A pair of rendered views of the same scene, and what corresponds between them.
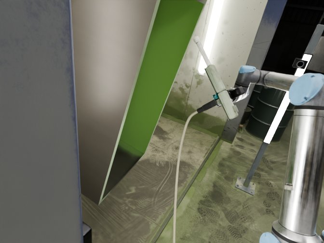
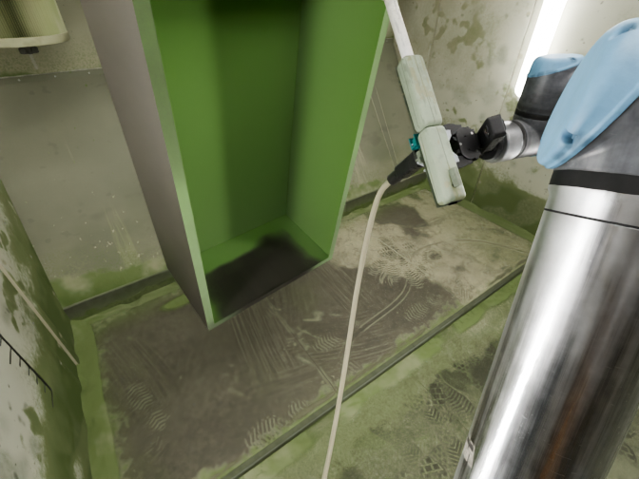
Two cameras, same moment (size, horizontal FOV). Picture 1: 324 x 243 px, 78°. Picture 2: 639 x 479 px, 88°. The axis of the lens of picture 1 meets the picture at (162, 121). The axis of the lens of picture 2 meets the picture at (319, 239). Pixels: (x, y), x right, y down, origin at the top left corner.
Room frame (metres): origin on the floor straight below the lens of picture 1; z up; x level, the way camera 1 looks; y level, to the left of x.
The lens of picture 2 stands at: (0.36, -0.42, 1.45)
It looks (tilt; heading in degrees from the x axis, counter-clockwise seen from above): 37 degrees down; 30
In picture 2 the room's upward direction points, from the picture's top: straight up
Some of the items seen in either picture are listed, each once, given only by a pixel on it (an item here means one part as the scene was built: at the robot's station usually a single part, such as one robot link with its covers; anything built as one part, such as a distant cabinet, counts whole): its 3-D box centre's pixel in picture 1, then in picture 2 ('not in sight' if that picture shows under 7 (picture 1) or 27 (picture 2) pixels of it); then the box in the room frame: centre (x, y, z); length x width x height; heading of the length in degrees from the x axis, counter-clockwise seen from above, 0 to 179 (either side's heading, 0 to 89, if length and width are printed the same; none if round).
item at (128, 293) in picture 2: not in sight; (295, 228); (1.90, 0.66, 0.11); 2.70 x 0.02 x 0.13; 155
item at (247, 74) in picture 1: (246, 76); (552, 86); (1.29, -0.48, 1.27); 0.12 x 0.09 x 0.12; 96
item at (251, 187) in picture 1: (245, 185); not in sight; (1.73, -1.04, 0.01); 0.20 x 0.20 x 0.01; 65
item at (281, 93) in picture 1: (272, 110); not in sight; (3.09, -1.74, 0.44); 0.59 x 0.58 x 0.89; 169
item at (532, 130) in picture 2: (238, 92); (526, 136); (1.28, -0.46, 1.16); 0.12 x 0.09 x 0.10; 141
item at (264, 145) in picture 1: (275, 121); not in sight; (1.73, -1.04, 0.82); 0.05 x 0.05 x 1.64; 65
